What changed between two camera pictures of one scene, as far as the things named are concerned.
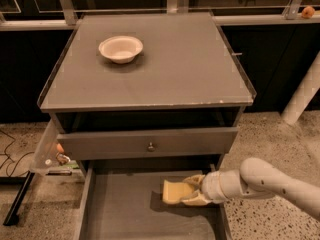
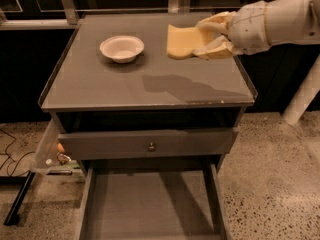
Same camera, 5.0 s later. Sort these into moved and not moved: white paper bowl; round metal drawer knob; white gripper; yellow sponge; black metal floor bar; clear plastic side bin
Moved: white gripper; yellow sponge
Not moved: round metal drawer knob; white paper bowl; black metal floor bar; clear plastic side bin
